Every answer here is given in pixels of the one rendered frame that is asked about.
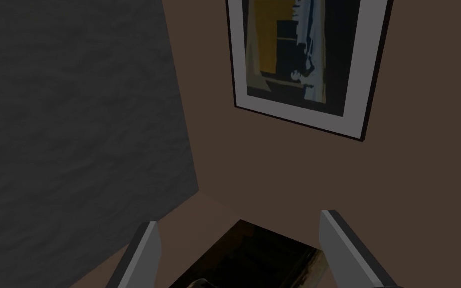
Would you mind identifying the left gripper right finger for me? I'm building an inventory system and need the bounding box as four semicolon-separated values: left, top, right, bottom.
319;209;405;288

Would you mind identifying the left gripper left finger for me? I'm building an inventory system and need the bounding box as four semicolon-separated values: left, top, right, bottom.
105;220;163;288

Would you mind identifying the framed picture on wall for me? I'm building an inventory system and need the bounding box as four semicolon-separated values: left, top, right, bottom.
225;0;395;143

